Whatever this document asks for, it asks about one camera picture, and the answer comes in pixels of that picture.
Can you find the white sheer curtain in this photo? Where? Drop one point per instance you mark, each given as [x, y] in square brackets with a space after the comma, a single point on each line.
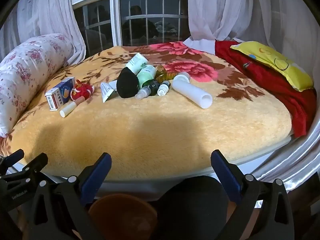
[225, 5]
[50, 10]

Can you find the white framed window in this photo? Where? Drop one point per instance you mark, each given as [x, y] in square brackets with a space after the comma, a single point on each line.
[115, 17]

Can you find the yellow printed pillow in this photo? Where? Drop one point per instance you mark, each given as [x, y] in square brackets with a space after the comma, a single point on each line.
[275, 57]

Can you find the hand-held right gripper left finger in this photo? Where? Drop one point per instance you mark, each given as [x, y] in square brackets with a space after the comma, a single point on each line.
[96, 177]

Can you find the silver satin bed skirt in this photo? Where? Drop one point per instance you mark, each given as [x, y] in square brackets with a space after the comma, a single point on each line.
[300, 160]

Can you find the green bottle with blue print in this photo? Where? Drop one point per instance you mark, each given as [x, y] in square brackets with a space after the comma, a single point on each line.
[147, 72]

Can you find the red knitted ornament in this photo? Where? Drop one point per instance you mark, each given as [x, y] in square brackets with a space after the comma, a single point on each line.
[83, 90]

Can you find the dark green spray bottle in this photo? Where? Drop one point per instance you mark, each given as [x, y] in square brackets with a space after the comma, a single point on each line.
[153, 85]

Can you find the green bottle with white label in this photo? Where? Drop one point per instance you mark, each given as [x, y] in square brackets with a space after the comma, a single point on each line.
[136, 61]

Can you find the floral bolster pillow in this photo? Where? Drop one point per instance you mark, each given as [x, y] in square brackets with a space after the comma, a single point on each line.
[30, 65]

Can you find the yellow floral plush blanket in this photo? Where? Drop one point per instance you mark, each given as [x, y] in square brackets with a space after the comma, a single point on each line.
[150, 130]

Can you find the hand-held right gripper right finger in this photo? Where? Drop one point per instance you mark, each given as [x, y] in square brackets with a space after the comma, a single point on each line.
[226, 177]

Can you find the white plastic cylinder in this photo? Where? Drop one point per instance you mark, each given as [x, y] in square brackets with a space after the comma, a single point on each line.
[190, 90]

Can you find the blue and white carton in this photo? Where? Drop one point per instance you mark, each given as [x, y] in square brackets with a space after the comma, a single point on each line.
[61, 93]

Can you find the brown bin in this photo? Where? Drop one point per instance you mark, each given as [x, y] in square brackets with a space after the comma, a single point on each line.
[122, 217]

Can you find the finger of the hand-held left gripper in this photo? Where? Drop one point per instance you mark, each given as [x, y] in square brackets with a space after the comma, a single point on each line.
[13, 158]
[35, 165]

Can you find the white and pink lip balm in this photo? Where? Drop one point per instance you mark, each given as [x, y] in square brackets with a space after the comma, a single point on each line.
[68, 109]

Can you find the person's dark trouser leg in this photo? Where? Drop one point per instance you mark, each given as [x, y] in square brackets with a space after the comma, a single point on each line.
[192, 205]

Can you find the red blanket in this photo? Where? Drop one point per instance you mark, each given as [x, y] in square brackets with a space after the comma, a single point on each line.
[270, 80]

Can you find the small spray bottle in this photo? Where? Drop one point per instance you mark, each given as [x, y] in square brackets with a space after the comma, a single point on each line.
[163, 87]

